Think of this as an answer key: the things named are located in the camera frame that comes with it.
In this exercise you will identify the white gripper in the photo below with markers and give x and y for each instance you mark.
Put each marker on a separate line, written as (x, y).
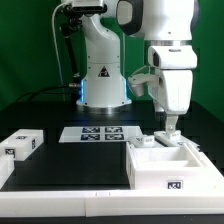
(174, 94)

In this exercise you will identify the white door panel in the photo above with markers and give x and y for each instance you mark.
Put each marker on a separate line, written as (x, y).
(143, 141)
(175, 139)

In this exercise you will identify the white cabinet body box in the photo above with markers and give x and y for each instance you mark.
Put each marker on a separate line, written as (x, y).
(171, 168)

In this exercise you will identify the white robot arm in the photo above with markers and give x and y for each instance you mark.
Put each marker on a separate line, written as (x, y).
(141, 45)

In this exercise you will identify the white cabinet top block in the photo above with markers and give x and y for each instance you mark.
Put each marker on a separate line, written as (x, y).
(22, 143)

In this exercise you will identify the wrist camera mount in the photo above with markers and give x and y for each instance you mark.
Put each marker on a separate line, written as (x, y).
(138, 80)

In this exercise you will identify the white marker base plate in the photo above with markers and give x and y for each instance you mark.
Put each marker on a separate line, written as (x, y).
(99, 134)

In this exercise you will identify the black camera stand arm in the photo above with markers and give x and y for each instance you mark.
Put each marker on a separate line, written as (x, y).
(67, 29)

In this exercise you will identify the white obstacle fence frame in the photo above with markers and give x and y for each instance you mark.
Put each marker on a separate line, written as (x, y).
(105, 203)

